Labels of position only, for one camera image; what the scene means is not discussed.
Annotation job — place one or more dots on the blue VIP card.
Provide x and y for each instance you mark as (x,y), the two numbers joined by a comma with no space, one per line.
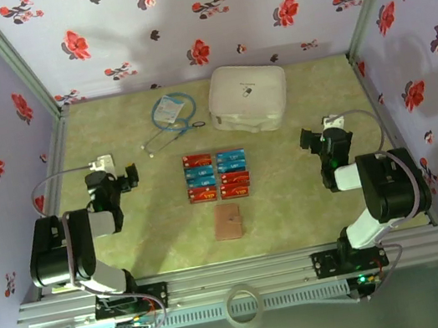
(230,155)
(199,171)
(232,166)
(201,182)

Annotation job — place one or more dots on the red VIP card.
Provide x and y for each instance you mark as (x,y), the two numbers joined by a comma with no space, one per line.
(197,160)
(236,190)
(204,195)
(235,177)

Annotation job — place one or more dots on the group of red blue packets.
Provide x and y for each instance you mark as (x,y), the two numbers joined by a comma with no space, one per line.
(216,177)

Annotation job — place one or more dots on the tan leather card holder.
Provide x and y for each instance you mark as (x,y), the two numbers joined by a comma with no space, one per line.
(227,222)

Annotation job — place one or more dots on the white medical pouch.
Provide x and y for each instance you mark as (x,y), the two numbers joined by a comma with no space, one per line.
(247,95)

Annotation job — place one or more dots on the small clear plastic packet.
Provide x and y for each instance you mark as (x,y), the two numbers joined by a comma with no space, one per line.
(169,108)

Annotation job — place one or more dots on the blue stethoscope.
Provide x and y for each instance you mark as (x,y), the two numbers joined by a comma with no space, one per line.
(198,124)

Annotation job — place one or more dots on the small circuit board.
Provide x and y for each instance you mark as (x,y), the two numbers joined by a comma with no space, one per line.
(367,280)
(135,326)

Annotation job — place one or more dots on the clear tape roll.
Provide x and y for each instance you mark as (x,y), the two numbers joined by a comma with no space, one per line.
(229,310)

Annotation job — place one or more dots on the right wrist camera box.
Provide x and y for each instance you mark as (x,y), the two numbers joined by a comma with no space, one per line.
(332,122)

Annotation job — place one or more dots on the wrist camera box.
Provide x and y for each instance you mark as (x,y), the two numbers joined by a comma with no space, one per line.
(103,163)
(332,122)

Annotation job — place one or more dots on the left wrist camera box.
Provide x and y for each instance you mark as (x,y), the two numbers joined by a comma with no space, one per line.
(103,163)

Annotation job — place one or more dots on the aluminium side rail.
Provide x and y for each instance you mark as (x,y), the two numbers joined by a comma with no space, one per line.
(368,86)
(57,152)

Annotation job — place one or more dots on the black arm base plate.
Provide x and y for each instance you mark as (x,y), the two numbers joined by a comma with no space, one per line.
(157,296)
(326,264)

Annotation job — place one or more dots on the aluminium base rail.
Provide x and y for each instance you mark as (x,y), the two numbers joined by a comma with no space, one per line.
(238,275)

